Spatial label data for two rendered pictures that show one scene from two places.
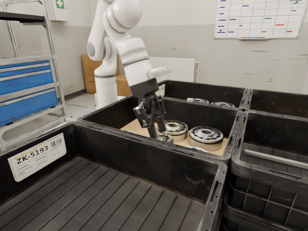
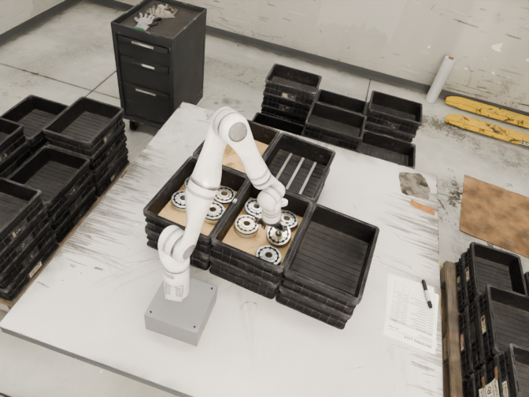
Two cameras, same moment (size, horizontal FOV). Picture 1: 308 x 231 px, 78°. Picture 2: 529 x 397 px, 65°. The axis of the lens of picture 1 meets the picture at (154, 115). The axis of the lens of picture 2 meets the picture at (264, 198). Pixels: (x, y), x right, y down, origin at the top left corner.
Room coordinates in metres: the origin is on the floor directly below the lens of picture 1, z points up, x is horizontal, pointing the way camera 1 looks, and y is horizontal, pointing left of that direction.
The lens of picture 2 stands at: (0.81, 1.06, 2.18)
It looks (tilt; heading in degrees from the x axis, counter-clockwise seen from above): 45 degrees down; 256
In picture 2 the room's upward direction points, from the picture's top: 12 degrees clockwise
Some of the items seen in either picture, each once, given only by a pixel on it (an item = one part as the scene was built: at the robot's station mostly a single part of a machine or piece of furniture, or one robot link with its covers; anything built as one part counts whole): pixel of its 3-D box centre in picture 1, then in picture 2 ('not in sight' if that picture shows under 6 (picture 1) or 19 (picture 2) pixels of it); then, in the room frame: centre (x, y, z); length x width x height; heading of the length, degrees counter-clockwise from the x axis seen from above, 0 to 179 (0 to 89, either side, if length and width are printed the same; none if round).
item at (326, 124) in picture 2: not in sight; (328, 144); (-0.18, -1.26, 0.37); 0.40 x 0.30 x 0.45; 158
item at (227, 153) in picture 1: (163, 118); (264, 221); (0.51, -0.03, 0.92); 0.40 x 0.30 x 0.02; 62
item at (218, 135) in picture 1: (206, 134); (256, 207); (0.53, -0.16, 0.86); 0.10 x 0.10 x 0.01
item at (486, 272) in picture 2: not in sight; (489, 284); (-0.96, -0.13, 0.26); 0.40 x 0.30 x 0.23; 68
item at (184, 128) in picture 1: (172, 126); (246, 224); (0.58, -0.06, 0.86); 0.10 x 0.10 x 0.01
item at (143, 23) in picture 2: not in sight; (143, 20); (1.16, -1.89, 0.88); 0.25 x 0.19 x 0.03; 68
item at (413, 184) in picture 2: not in sight; (414, 183); (-0.43, -0.51, 0.71); 0.22 x 0.19 x 0.01; 68
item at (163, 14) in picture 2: not in sight; (162, 9); (1.05, -2.09, 0.88); 0.29 x 0.22 x 0.03; 68
